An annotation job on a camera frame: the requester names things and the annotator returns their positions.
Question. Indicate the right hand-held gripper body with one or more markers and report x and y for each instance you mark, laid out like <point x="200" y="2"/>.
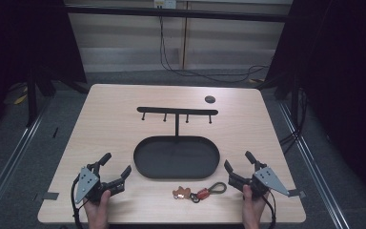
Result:
<point x="265" y="179"/>

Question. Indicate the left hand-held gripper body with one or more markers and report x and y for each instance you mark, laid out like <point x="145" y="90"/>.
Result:
<point x="87" y="184"/>

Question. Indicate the person's left hand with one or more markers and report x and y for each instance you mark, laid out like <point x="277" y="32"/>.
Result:
<point x="97" y="211"/>

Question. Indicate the person's right hand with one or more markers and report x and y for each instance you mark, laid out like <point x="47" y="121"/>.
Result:
<point x="252" y="208"/>

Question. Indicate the black key rack with tray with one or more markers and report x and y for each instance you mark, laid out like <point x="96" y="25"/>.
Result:
<point x="176" y="156"/>

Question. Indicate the small black floor strip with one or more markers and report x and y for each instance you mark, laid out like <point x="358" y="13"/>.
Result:
<point x="55" y="132"/>

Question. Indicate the black round table grommet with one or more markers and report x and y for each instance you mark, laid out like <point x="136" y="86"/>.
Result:
<point x="210" y="99"/>

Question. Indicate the black metal stand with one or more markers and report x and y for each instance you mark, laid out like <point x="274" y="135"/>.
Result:
<point x="295" y="101"/>
<point x="31" y="98"/>

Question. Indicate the yellow floor tape piece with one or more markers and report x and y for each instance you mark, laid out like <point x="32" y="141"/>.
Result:
<point x="20" y="99"/>

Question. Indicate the black curtain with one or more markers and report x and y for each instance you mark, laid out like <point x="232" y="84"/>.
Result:
<point x="19" y="41"/>
<point x="343" y="82"/>

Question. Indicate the metal floor rail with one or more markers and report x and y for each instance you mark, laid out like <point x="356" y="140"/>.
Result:
<point x="314" y="171"/>
<point x="9" y="160"/>

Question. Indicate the black horizontal frame bar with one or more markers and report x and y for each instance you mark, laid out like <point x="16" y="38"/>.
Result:
<point x="171" y="13"/>

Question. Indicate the white wall socket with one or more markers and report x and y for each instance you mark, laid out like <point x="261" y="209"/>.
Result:
<point x="165" y="3"/>

